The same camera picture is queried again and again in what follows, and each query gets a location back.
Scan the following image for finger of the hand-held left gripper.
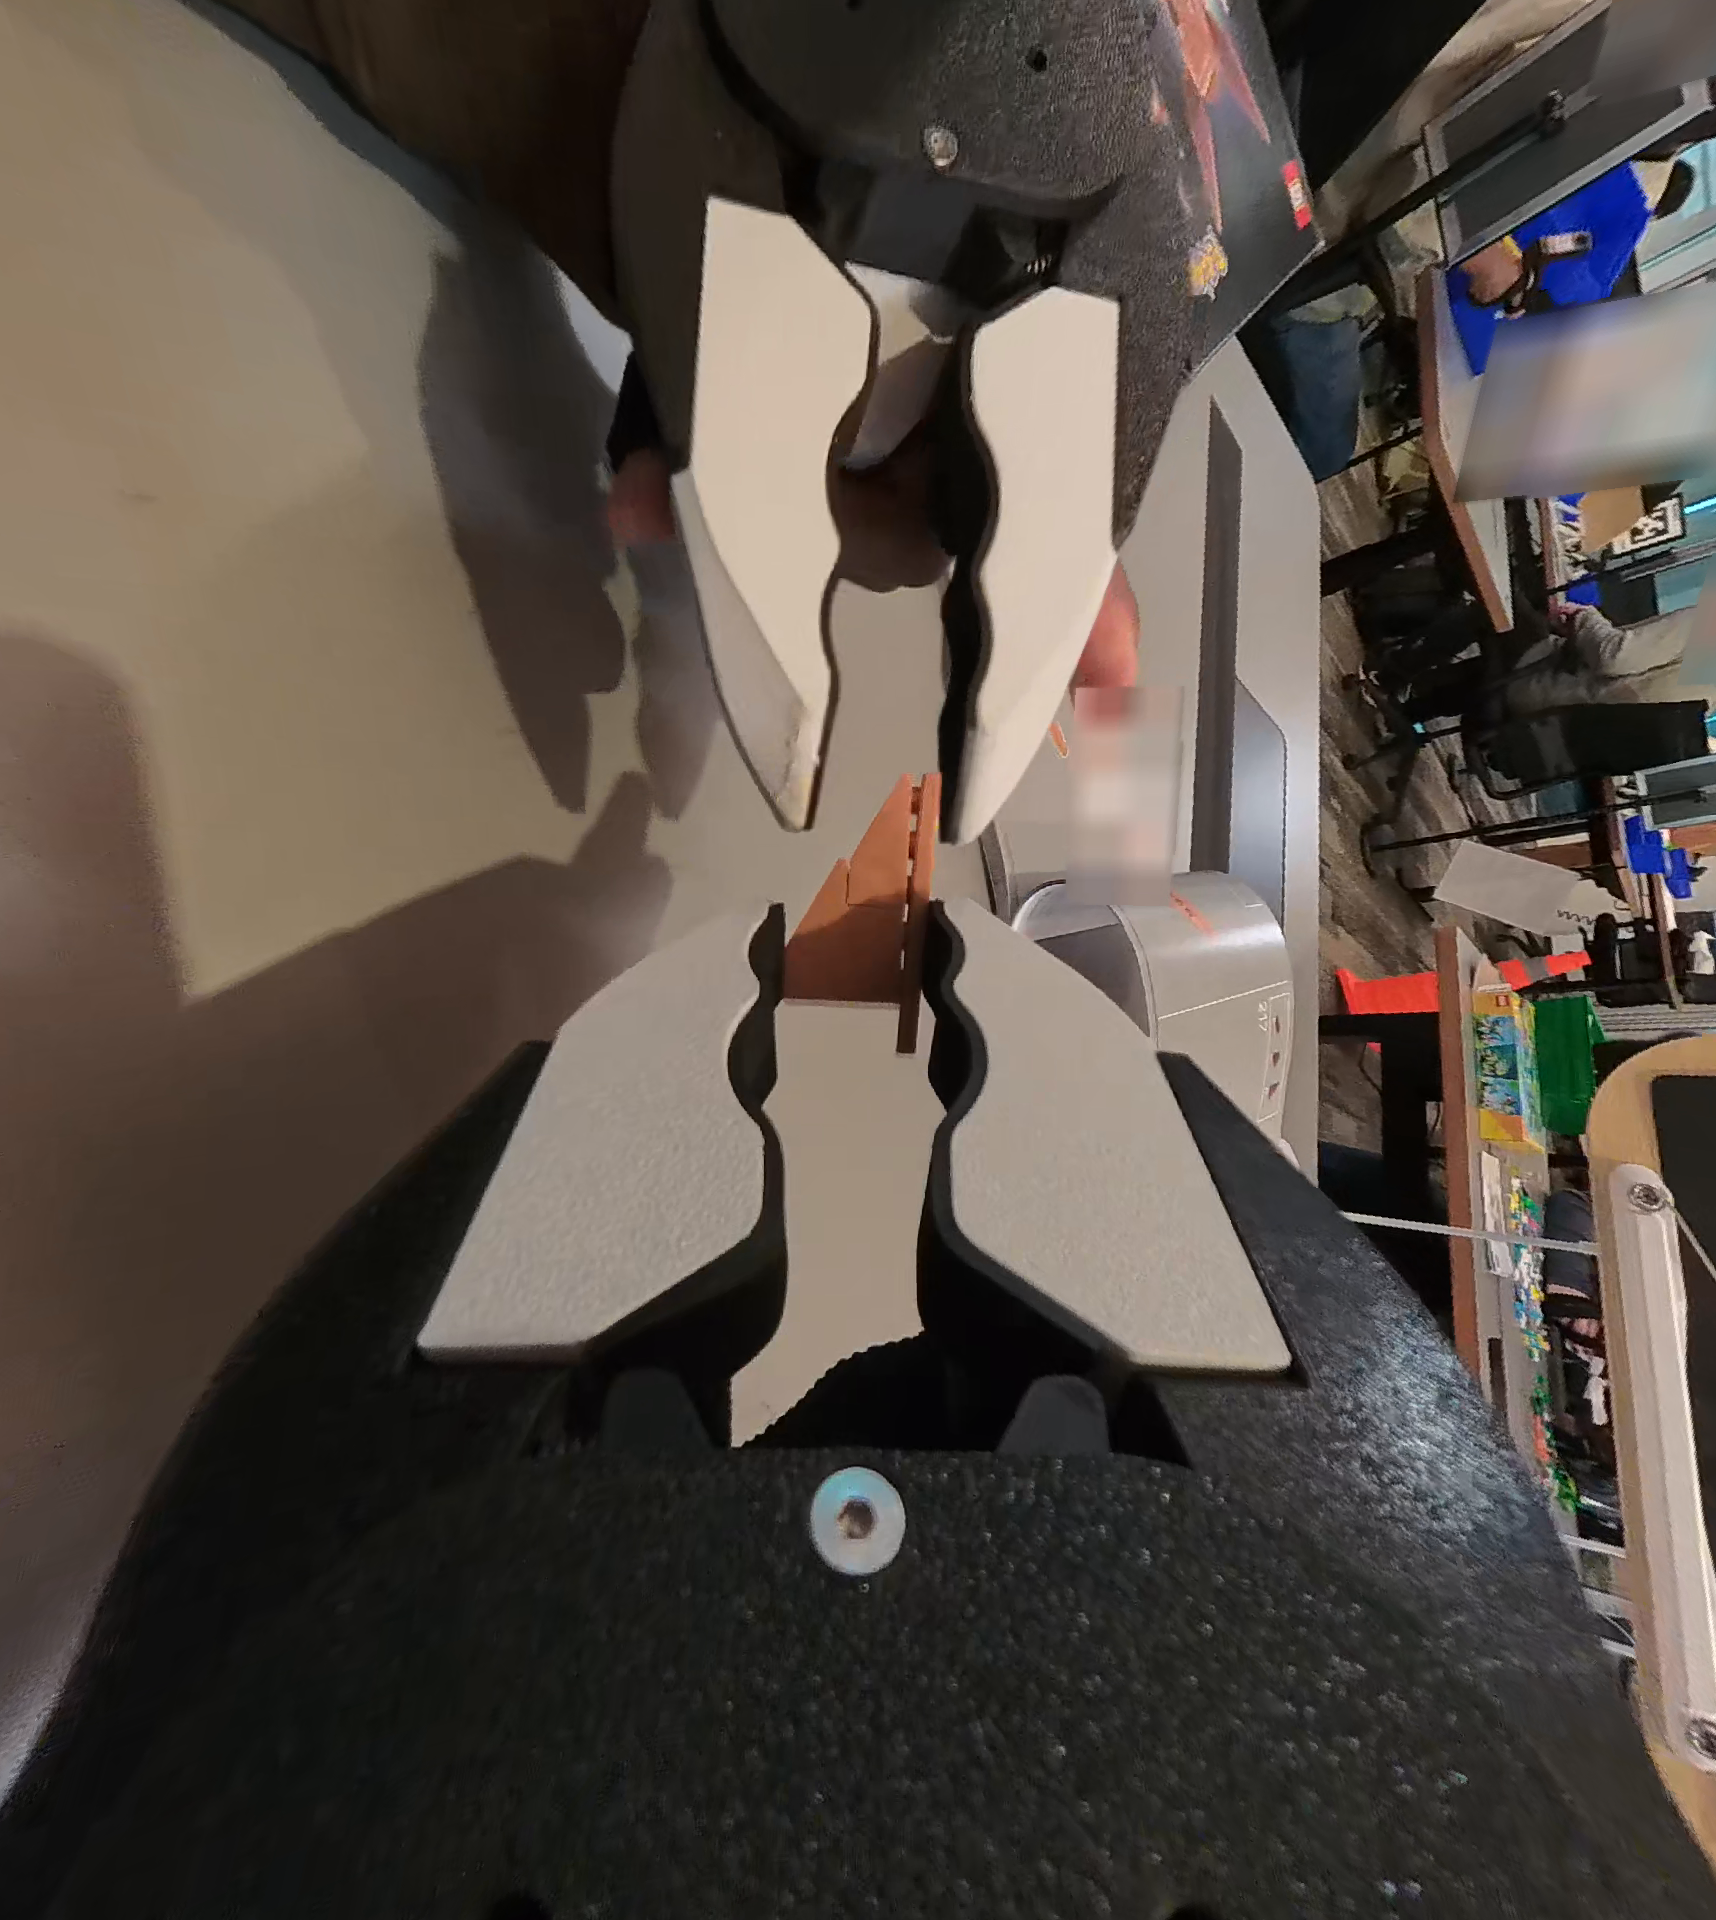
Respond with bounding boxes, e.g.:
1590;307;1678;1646
935;281;1124;845
674;193;885;833

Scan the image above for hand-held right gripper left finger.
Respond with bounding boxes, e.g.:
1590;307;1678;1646
416;903;789;1368

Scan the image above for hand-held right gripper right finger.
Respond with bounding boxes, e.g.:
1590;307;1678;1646
917;895;1295;1379

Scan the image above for orange toy brick assembly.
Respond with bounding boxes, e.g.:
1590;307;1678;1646
782;771;946;1056

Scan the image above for person's left forearm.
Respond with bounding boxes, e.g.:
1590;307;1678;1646
182;0;658;302

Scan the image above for grey desk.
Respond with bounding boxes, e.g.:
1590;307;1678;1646
0;0;1325;1920

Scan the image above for person's left hand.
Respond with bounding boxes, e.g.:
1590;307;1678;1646
605;434;1146;695

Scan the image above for silver monitor stand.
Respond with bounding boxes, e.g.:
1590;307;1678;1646
1150;322;1325;1188

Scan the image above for printed toy set box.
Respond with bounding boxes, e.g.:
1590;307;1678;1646
1154;0;1328;361

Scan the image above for red plastic object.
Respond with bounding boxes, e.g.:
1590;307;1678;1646
1333;960;1447;1025

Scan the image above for long table with toy bricks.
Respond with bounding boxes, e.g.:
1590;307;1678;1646
1434;921;1640;1697

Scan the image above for wooden-edged table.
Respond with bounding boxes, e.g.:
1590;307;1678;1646
1411;262;1520;635

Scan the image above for blue plastic bin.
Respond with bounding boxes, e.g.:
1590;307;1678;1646
1446;161;1658;378

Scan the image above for white metal bracket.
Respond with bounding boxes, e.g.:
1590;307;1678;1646
1600;1162;1716;1776

